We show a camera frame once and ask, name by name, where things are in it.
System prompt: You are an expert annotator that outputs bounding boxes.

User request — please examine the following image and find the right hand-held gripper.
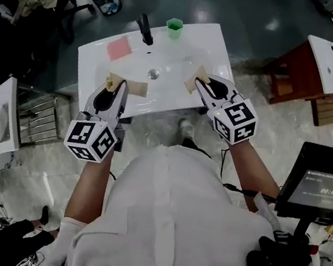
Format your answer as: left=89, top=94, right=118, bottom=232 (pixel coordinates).
left=175, top=63, right=266, bottom=150

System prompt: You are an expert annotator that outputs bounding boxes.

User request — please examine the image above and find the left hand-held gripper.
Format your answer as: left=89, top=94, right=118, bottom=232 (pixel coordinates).
left=61, top=66, right=150, bottom=169

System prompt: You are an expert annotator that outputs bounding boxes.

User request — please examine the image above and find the green cup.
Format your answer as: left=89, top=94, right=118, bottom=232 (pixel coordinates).
left=163, top=16, right=185, bottom=42

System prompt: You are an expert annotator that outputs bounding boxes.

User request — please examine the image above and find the person's right forearm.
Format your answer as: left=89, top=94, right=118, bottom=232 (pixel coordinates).
left=219, top=133, right=289, bottom=213

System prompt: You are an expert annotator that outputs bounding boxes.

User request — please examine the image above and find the person's left forearm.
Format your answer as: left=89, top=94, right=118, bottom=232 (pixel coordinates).
left=62, top=142, right=118, bottom=230

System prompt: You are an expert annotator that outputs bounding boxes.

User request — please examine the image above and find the metal sink drain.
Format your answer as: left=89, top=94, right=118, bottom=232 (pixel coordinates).
left=147, top=67, right=161, bottom=81

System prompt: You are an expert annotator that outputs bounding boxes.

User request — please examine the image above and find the person's white shoe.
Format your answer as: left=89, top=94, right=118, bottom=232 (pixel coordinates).
left=177, top=117, right=197, bottom=140

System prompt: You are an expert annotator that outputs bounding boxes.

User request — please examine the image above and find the person's black trouser leg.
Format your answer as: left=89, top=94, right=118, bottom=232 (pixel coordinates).
left=178, top=136, right=216, bottom=160

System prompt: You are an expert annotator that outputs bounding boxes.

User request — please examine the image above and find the metal rack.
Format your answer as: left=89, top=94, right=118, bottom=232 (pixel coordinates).
left=7, top=84, right=73, bottom=153

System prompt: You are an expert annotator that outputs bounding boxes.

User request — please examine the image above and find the black office chair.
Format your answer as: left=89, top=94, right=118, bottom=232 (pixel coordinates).
left=0, top=0, right=99, bottom=49

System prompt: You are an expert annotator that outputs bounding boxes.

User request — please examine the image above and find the brown wooden cabinet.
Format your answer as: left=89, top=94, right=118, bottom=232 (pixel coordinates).
left=263, top=36, right=333, bottom=130

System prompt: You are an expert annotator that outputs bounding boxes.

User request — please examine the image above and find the small white sink basin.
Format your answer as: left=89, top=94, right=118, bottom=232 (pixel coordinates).
left=298, top=34, right=333, bottom=97

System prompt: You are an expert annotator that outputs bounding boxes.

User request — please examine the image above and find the person's white shirt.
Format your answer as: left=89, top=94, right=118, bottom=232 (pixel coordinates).
left=51, top=128, right=333, bottom=266

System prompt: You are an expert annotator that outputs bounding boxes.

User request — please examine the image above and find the black monitor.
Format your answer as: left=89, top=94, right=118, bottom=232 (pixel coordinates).
left=273, top=137, right=333, bottom=227

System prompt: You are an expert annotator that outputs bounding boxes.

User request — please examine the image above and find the black monitor stand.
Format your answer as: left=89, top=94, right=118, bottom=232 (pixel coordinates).
left=291, top=216, right=314, bottom=247

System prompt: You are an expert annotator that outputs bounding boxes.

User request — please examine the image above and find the black cable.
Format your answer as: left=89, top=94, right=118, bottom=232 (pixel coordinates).
left=215, top=147, right=286, bottom=203

